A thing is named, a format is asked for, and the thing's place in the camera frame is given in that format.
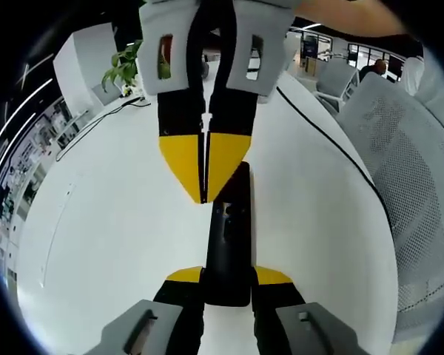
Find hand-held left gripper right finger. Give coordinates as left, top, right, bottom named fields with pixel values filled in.
left=251, top=265, right=362, bottom=355

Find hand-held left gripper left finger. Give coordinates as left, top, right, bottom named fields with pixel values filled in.
left=92, top=265, right=207, bottom=355

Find black remote control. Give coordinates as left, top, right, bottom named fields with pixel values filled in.
left=204, top=160, right=253, bottom=308

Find potted green plant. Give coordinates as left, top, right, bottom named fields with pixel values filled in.
left=101, top=38, right=147, bottom=98

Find background office workstations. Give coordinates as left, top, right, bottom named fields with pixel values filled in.
left=0, top=98, right=82, bottom=230

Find ceiling light strip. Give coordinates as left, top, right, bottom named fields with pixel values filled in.
left=0, top=77, right=54, bottom=144
left=0, top=112, right=37, bottom=193

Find grey mesh office chair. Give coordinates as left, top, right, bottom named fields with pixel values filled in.
left=334, top=72, right=444, bottom=334

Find white cloth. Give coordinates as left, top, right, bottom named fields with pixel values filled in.
left=402, top=55, right=426, bottom=97

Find black power cable with adapter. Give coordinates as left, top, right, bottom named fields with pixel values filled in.
left=55, top=95, right=152, bottom=162

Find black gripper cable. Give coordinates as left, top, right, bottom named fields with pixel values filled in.
left=275, top=87, right=393, bottom=237

